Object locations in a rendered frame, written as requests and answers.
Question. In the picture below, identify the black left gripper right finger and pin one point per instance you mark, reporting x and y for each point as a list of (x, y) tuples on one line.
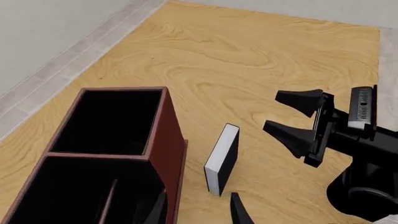
[(238, 213)]

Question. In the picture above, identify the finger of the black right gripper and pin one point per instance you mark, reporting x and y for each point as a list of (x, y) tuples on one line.
[(300, 99), (295, 140)]

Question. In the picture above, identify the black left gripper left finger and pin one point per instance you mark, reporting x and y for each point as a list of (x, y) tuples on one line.
[(158, 212)]

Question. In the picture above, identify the black book with white pages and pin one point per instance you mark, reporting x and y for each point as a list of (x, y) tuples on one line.
[(230, 158)]

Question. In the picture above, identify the red-brown desk caddy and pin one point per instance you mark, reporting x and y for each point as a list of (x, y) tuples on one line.
[(169, 140)]

